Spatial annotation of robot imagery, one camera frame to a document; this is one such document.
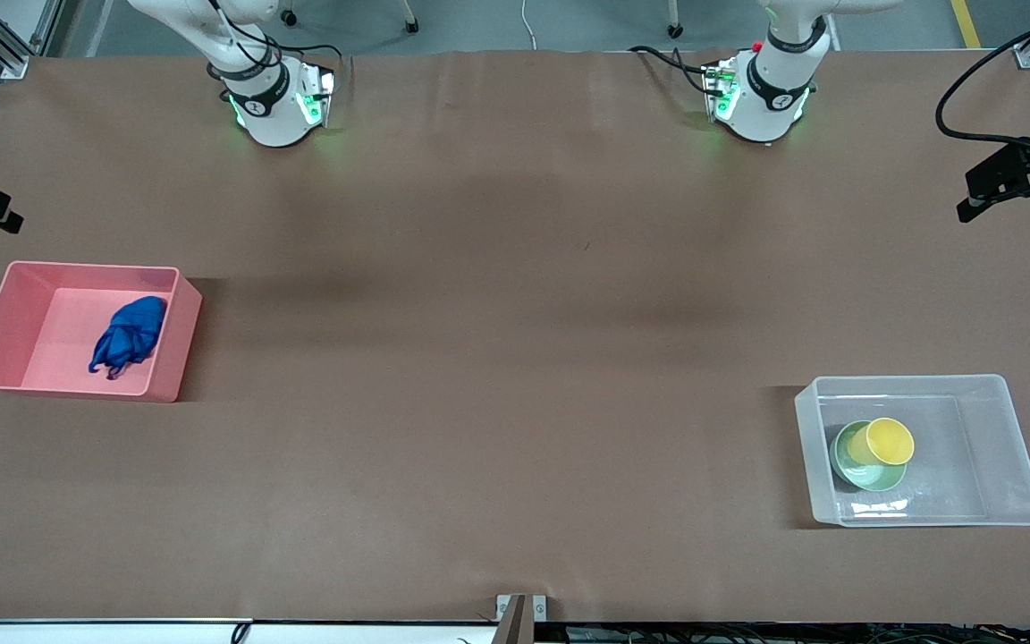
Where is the black left base cable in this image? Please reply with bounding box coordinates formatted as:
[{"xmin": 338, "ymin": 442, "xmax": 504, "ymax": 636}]
[{"xmin": 629, "ymin": 45, "xmax": 718, "ymax": 97}]

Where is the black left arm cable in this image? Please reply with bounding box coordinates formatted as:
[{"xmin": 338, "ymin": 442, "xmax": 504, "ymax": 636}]
[{"xmin": 934, "ymin": 0, "xmax": 1030, "ymax": 160}]

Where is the mint green bowl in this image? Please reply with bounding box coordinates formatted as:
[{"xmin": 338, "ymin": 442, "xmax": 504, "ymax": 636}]
[{"xmin": 830, "ymin": 420, "xmax": 908, "ymax": 493}]

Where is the pink plastic bin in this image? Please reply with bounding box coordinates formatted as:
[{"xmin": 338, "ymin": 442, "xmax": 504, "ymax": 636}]
[{"xmin": 0, "ymin": 260, "xmax": 203, "ymax": 403}]

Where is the black right base cable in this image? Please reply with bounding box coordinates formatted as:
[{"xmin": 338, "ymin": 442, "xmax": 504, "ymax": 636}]
[{"xmin": 207, "ymin": 0, "xmax": 343, "ymax": 87}]

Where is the black base cable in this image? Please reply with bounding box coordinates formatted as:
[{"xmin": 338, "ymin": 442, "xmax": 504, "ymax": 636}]
[
  {"xmin": 207, "ymin": 0, "xmax": 343, "ymax": 87},
  {"xmin": 629, "ymin": 45, "xmax": 718, "ymax": 97}
]

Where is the metal table edge bracket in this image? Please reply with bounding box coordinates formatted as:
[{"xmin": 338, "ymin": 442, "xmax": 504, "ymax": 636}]
[{"xmin": 495, "ymin": 594, "xmax": 548, "ymax": 644}]

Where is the brown table cover sheet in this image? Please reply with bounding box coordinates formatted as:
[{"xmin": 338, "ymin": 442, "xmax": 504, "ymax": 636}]
[{"xmin": 0, "ymin": 49, "xmax": 1030, "ymax": 625}]

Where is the clear plastic box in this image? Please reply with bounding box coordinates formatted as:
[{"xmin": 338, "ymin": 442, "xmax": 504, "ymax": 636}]
[{"xmin": 794, "ymin": 374, "xmax": 1030, "ymax": 529}]

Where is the white table edge board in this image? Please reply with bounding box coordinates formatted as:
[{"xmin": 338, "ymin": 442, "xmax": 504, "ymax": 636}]
[{"xmin": 0, "ymin": 617, "xmax": 498, "ymax": 644}]

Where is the blue cloth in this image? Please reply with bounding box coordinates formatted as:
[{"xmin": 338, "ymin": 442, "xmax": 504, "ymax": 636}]
[{"xmin": 89, "ymin": 296, "xmax": 167, "ymax": 380}]

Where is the yellow cup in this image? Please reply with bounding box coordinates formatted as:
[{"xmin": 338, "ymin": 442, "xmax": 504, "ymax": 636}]
[{"xmin": 848, "ymin": 417, "xmax": 916, "ymax": 468}]

